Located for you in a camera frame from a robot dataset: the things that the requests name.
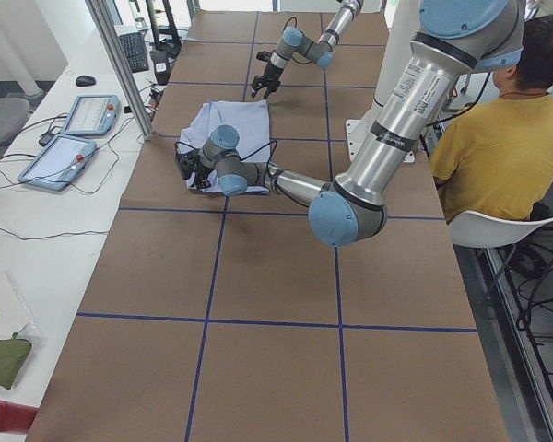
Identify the blue striped button shirt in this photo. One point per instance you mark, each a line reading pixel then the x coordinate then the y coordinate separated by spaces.
pixel 239 124

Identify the teach pendant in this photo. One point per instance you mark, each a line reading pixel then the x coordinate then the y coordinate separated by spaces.
pixel 91 115
pixel 59 163

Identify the white chair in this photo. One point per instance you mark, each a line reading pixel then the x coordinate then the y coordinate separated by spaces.
pixel 472 229

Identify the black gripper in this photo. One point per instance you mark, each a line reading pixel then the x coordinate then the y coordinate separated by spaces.
pixel 271 70
pixel 200 171

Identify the black computer mouse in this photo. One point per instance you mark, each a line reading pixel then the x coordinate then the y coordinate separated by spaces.
pixel 85 81

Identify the grey office chair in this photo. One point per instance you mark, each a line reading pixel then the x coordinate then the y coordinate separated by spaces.
pixel 14 113

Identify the red cylinder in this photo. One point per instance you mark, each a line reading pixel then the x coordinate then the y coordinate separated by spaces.
pixel 16 418

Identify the aluminium frame post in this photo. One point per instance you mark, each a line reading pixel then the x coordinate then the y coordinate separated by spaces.
pixel 102 19

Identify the black keyboard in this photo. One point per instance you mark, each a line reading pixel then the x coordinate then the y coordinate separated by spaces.
pixel 134 48

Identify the upper teach pendant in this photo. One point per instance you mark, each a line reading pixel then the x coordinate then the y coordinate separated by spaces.
pixel 91 115

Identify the person in yellow shirt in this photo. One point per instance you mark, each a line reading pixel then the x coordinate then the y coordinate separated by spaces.
pixel 497 159

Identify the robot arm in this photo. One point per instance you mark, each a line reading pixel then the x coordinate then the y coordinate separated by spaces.
pixel 294 41
pixel 431 44

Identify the lower teach pendant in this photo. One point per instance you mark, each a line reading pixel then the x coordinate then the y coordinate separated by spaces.
pixel 59 163

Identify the green folded cloth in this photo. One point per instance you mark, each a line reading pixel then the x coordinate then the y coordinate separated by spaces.
pixel 13 354

